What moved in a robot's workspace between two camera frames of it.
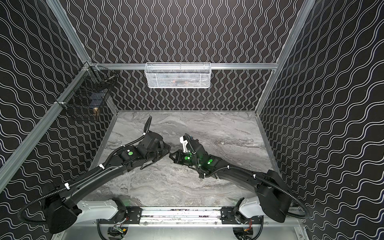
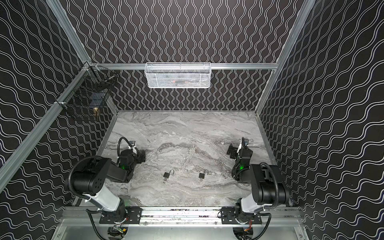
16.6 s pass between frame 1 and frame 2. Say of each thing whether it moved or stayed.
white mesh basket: stayed
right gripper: moved
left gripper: moved
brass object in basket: stayed
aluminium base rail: stayed
